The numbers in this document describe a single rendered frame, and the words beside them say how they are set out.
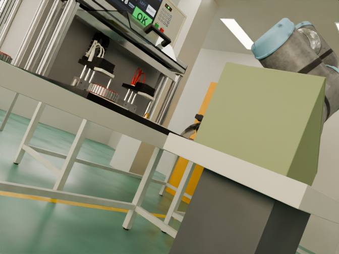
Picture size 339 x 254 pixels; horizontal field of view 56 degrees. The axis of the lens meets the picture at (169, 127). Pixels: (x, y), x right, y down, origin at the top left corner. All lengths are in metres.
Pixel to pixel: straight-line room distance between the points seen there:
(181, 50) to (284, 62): 4.68
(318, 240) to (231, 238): 5.55
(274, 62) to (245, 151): 0.26
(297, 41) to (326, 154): 5.53
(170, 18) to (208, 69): 6.53
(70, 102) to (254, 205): 0.49
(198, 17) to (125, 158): 2.64
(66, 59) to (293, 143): 1.00
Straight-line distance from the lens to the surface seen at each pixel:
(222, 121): 0.71
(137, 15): 1.42
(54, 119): 8.49
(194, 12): 5.68
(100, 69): 1.22
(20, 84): 0.78
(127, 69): 1.56
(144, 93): 1.36
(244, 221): 0.64
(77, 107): 0.85
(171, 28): 1.56
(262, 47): 0.84
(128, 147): 5.39
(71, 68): 1.40
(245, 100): 0.70
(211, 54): 8.24
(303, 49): 0.84
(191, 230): 0.71
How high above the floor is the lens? 0.72
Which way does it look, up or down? 3 degrees up
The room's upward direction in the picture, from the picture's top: 23 degrees clockwise
